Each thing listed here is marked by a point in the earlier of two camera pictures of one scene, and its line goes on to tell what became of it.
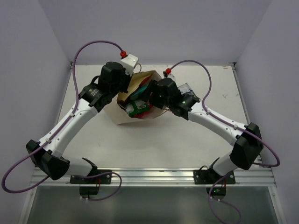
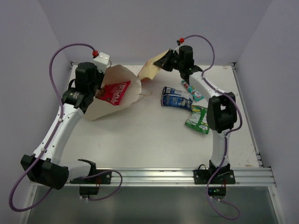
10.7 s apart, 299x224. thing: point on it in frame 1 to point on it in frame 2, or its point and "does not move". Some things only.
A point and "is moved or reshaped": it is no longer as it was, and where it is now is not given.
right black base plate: [207, 176] does not move
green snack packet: [136, 107] to [198, 119]
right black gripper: [152, 87] to [163, 62]
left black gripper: [126, 83] to [98, 80]
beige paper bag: [118, 112] is moved or reshaped
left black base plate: [102, 178] does not move
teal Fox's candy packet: [138, 93] to [197, 94]
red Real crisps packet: [141, 115] is moved or reshaped
